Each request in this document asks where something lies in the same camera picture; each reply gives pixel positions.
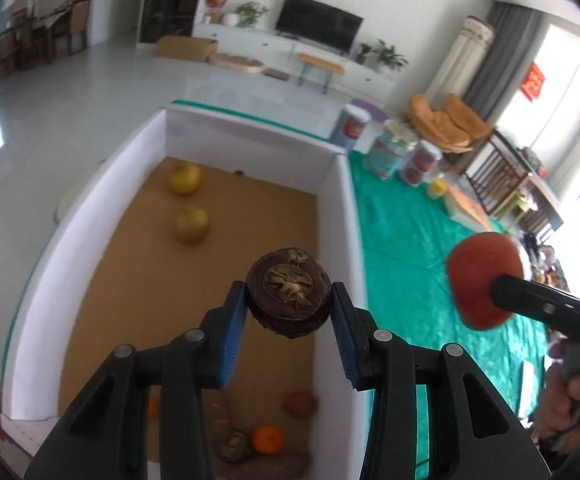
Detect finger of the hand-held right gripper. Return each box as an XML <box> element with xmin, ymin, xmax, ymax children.
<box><xmin>490</xmin><ymin>274</ymin><xmax>580</xmax><ymax>333</ymax></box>

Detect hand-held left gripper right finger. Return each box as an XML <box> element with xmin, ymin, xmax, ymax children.
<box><xmin>331</xmin><ymin>281</ymin><xmax>553</xmax><ymax>480</ymax></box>

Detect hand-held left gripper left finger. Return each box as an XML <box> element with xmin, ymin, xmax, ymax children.
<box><xmin>24</xmin><ymin>281</ymin><xmax>248</xmax><ymax>480</ymax></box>

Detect dark brown mangosteen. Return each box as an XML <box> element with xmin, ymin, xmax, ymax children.
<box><xmin>246</xmin><ymin>247</ymin><xmax>334</xmax><ymax>339</ymax></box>
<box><xmin>217</xmin><ymin>430</ymin><xmax>251</xmax><ymax>463</ymax></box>

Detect red apple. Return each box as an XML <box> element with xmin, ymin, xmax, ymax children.
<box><xmin>446</xmin><ymin>232</ymin><xmax>525</xmax><ymax>331</ymax></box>

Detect large white box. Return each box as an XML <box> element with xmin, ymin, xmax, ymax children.
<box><xmin>0</xmin><ymin>100</ymin><xmax>385</xmax><ymax>480</ymax></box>

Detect person's right forearm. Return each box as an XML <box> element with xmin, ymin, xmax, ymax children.
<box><xmin>532</xmin><ymin>425</ymin><xmax>580</xmax><ymax>480</ymax></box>

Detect person's right hand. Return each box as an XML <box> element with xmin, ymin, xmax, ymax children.
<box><xmin>532</xmin><ymin>341</ymin><xmax>580</xmax><ymax>440</ymax></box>

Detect brown passion fruit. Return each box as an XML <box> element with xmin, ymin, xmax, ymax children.
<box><xmin>284</xmin><ymin>390</ymin><xmax>318</xmax><ymax>418</ymax></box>

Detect small orange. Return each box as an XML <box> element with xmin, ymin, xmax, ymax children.
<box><xmin>250</xmin><ymin>426</ymin><xmax>285</xmax><ymax>455</ymax></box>

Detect flat orange and white box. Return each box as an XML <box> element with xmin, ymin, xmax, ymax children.
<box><xmin>442</xmin><ymin>187</ymin><xmax>493</xmax><ymax>233</ymax></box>

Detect yellow pear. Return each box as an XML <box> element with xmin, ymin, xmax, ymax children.
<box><xmin>170</xmin><ymin>162</ymin><xmax>203</xmax><ymax>196</ymax></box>
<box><xmin>175</xmin><ymin>205</ymin><xmax>211</xmax><ymax>245</ymax></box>

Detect dark wooden slatted chair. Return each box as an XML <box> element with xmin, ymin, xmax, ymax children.
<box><xmin>465</xmin><ymin>130</ymin><xmax>566</xmax><ymax>233</ymax></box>

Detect white can with red label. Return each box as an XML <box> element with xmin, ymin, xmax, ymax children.
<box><xmin>401</xmin><ymin>140</ymin><xmax>443</xmax><ymax>188</ymax></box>
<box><xmin>331</xmin><ymin>105</ymin><xmax>371</xmax><ymax>150</ymax></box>

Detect teal can with gold rim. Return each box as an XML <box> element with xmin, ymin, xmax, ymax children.
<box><xmin>365</xmin><ymin>125</ymin><xmax>418</xmax><ymax>181</ymax></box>

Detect orange lounge chair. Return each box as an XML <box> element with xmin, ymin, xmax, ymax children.
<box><xmin>409</xmin><ymin>92</ymin><xmax>493</xmax><ymax>153</ymax></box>

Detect red window decoration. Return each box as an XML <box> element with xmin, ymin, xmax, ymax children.
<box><xmin>519</xmin><ymin>61</ymin><xmax>546</xmax><ymax>102</ymax></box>

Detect purple round cushion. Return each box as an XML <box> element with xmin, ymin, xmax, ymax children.
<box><xmin>352</xmin><ymin>100</ymin><xmax>391</xmax><ymax>123</ymax></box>

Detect white standing air conditioner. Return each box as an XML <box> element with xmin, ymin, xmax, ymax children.
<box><xmin>425</xmin><ymin>16</ymin><xmax>496</xmax><ymax>111</ymax></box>

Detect grey curtain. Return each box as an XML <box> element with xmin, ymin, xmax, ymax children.
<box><xmin>462</xmin><ymin>1</ymin><xmax>543</xmax><ymax>128</ymax></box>

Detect beige floor cushion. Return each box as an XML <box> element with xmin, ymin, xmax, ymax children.
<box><xmin>209</xmin><ymin>52</ymin><xmax>265</xmax><ymax>75</ymax></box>

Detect wooden stool with metal legs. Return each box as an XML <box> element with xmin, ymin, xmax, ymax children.
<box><xmin>297</xmin><ymin>52</ymin><xmax>347</xmax><ymax>94</ymax></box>

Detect large potted plant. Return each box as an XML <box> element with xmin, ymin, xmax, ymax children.
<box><xmin>370</xmin><ymin>39</ymin><xmax>409</xmax><ymax>73</ymax></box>

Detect cardboard box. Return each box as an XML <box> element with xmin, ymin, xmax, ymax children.
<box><xmin>156</xmin><ymin>35</ymin><xmax>219</xmax><ymax>63</ymax></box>

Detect white television cabinet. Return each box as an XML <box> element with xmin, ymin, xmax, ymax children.
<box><xmin>192</xmin><ymin>22</ymin><xmax>401</xmax><ymax>103</ymax></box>

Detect black television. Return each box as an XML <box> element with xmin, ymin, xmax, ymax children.
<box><xmin>276</xmin><ymin>0</ymin><xmax>364</xmax><ymax>56</ymax></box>

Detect green plant in white vase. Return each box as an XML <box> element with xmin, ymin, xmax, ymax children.
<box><xmin>224</xmin><ymin>2</ymin><xmax>269</xmax><ymax>28</ymax></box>

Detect red flowers in vase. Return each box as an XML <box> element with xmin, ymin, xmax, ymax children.
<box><xmin>204</xmin><ymin>0</ymin><xmax>233</xmax><ymax>25</ymax></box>

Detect dark bookshelf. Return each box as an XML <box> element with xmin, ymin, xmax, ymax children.
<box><xmin>137</xmin><ymin>0</ymin><xmax>211</xmax><ymax>46</ymax></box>

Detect wooden dining table with chairs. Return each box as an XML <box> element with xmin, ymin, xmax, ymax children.
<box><xmin>0</xmin><ymin>0</ymin><xmax>93</xmax><ymax>78</ymax></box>

